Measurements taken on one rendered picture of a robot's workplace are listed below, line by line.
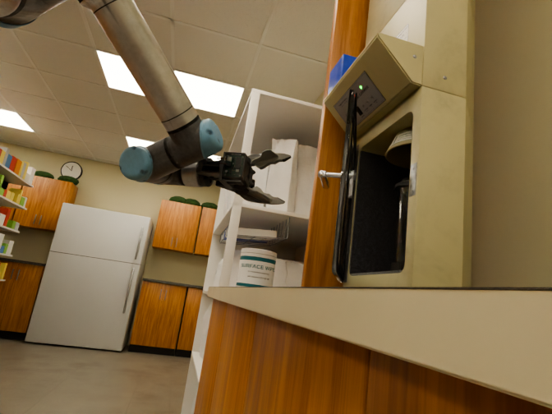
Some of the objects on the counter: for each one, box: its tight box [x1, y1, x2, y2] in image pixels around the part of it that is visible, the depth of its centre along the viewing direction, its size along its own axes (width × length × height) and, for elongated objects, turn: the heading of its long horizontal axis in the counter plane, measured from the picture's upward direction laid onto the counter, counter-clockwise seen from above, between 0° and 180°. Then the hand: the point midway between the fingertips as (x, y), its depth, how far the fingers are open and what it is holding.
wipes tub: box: [236, 248, 277, 287], centre depth 138 cm, size 13×13×15 cm
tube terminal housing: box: [343, 0, 475, 287], centre depth 98 cm, size 25×32×77 cm
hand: (286, 180), depth 91 cm, fingers open, 10 cm apart
